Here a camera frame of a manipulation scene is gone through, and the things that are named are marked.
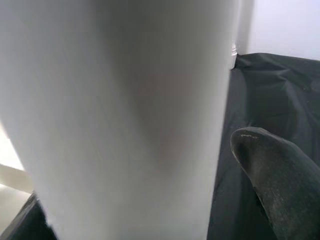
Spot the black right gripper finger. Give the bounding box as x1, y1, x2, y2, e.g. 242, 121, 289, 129
230, 126, 320, 240

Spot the white plastic table top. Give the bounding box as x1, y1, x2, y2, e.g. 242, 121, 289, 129
0, 54, 238, 226

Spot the black cloth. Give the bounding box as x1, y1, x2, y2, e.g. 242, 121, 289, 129
4, 52, 320, 240

